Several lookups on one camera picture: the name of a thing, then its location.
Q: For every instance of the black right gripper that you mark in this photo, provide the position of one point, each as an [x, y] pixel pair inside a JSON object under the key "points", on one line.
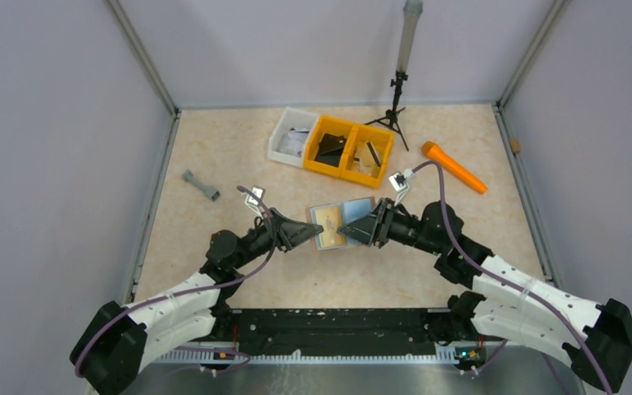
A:
{"points": [[382, 225]]}

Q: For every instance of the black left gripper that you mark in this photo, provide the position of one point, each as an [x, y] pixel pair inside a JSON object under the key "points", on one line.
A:
{"points": [[277, 230]]}

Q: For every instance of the tan credit card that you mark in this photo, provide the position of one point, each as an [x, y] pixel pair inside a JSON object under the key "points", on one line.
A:
{"points": [[330, 218]]}

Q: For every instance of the brown leather card holder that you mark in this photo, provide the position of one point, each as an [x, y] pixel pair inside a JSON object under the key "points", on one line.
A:
{"points": [[350, 210]]}

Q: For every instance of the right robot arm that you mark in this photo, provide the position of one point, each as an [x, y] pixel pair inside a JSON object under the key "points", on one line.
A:
{"points": [[593, 339]]}

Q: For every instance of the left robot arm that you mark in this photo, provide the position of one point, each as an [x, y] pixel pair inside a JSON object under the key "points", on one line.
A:
{"points": [[121, 340]]}

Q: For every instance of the black card in bin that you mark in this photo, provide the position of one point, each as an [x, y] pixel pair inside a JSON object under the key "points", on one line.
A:
{"points": [[330, 150]]}

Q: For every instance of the yellow double plastic bin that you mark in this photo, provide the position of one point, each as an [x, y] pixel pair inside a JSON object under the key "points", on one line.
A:
{"points": [[354, 133]]}

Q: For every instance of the white plastic bin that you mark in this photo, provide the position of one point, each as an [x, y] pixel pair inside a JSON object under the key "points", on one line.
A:
{"points": [[291, 118]]}

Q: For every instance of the papers in white bin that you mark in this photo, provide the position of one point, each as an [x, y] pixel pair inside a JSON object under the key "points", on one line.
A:
{"points": [[293, 141]]}

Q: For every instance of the grey dumbbell-shaped part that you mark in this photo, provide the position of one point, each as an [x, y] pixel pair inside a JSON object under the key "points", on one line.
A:
{"points": [[208, 191]]}

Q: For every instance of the black tripod with grey pole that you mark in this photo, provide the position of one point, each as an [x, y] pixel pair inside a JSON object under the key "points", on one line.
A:
{"points": [[412, 11]]}

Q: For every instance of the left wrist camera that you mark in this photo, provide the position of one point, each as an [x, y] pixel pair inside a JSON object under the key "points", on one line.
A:
{"points": [[254, 200]]}

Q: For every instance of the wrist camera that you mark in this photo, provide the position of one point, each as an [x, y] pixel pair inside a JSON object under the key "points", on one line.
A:
{"points": [[400, 182], [254, 200]]}

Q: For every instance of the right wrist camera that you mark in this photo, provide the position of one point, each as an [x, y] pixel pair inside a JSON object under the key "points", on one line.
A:
{"points": [[400, 182]]}

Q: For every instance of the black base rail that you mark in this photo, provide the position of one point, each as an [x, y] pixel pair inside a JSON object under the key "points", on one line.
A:
{"points": [[337, 332]]}

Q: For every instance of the orange plastic cone handle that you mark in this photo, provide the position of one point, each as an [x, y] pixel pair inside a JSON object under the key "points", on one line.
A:
{"points": [[433, 151]]}

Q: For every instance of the white cable duct strip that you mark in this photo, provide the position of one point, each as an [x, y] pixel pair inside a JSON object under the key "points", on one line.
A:
{"points": [[443, 356]]}

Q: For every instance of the small tan wall block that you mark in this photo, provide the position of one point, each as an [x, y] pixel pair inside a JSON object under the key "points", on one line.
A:
{"points": [[515, 146]]}

